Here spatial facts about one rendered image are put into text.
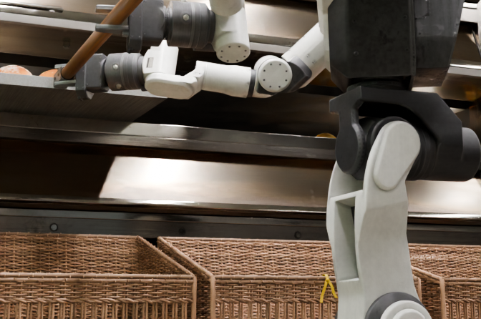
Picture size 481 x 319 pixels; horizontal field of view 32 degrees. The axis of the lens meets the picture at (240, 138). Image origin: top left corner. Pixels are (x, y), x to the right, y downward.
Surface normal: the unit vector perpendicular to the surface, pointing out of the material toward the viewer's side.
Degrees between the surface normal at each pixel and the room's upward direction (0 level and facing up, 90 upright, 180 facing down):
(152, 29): 91
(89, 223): 90
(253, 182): 70
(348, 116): 91
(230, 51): 160
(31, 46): 172
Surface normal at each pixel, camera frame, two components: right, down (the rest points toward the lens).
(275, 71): 0.07, 0.15
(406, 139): 0.36, -0.18
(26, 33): 0.05, 0.95
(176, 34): 0.18, 0.53
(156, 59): -0.19, -0.55
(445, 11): -0.13, -0.19
